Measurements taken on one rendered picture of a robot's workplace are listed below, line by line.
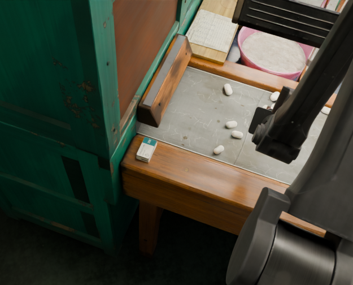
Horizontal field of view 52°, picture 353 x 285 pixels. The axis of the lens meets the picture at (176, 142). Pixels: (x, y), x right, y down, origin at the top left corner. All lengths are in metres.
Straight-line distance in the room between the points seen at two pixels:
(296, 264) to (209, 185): 0.60
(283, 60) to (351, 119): 0.97
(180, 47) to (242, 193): 0.44
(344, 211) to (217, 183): 0.61
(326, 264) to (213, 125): 0.75
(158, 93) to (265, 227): 0.66
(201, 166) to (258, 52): 0.52
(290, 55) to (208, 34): 0.29
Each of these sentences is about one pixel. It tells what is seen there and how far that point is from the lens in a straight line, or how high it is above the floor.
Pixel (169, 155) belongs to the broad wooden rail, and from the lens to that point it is 0.95.
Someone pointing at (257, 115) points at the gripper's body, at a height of 0.93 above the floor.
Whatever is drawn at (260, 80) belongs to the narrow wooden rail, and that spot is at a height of 0.76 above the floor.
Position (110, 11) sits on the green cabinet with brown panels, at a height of 1.21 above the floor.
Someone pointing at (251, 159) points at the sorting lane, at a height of 0.74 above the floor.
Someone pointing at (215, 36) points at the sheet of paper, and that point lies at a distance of 1.25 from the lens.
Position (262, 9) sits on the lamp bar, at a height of 1.08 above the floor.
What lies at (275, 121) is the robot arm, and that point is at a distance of 0.66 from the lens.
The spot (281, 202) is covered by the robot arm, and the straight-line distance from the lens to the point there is 0.34.
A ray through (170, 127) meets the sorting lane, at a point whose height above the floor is 0.74.
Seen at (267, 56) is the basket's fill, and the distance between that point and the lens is 1.31.
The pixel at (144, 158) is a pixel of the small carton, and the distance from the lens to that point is 0.92.
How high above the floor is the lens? 1.58
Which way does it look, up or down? 57 degrees down
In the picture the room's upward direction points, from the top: 9 degrees clockwise
